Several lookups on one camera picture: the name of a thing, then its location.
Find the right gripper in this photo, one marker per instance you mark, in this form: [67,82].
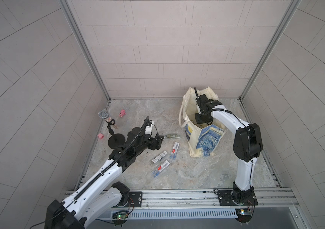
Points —
[199,120]

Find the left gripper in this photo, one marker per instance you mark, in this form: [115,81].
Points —
[157,145]

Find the cream canvas tote bag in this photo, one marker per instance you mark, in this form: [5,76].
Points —
[202,138]

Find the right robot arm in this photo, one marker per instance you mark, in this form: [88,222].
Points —
[247,144]

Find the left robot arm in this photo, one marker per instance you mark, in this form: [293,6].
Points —
[101,192]

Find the compass set lower grey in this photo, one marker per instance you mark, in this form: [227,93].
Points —
[158,157]

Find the green compass set lower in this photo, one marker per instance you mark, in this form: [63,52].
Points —
[171,135]

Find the compass set red label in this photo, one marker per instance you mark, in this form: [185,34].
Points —
[174,151]

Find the compass set red bottom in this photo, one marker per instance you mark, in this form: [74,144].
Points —
[161,168]

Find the black microphone stand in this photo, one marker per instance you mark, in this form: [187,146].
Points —
[116,140]

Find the pink pig toy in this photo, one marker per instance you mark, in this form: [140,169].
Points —
[122,113]

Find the left circuit board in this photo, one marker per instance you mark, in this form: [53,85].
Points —
[120,217]

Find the circuit board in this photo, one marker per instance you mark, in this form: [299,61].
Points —
[120,217]
[243,215]

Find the right circuit board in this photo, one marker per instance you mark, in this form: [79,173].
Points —
[243,215]

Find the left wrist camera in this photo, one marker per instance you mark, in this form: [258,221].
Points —
[149,127]

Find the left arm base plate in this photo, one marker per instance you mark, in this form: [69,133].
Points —
[134,197]

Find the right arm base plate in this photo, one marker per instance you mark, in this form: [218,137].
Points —
[225,197]

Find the aluminium front rail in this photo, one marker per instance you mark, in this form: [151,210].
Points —
[200,204]

